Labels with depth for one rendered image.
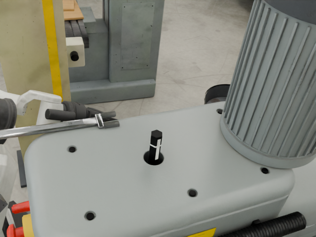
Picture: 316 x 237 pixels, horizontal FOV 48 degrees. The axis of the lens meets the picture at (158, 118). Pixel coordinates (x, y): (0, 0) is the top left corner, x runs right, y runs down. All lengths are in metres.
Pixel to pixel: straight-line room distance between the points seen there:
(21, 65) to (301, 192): 2.02
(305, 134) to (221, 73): 3.84
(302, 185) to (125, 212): 0.45
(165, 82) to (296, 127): 3.54
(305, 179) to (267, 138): 0.27
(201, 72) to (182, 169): 3.79
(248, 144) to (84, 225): 0.32
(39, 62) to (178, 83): 2.03
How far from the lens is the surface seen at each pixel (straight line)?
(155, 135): 0.60
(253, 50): 0.60
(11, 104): 0.99
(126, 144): 0.66
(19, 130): 0.69
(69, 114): 1.21
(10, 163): 1.02
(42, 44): 2.43
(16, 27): 2.37
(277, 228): 0.72
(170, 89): 4.01
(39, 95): 1.22
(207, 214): 0.60
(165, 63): 4.45
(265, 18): 0.56
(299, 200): 0.85
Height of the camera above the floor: 2.36
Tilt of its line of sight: 41 degrees down
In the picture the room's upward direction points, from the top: 7 degrees clockwise
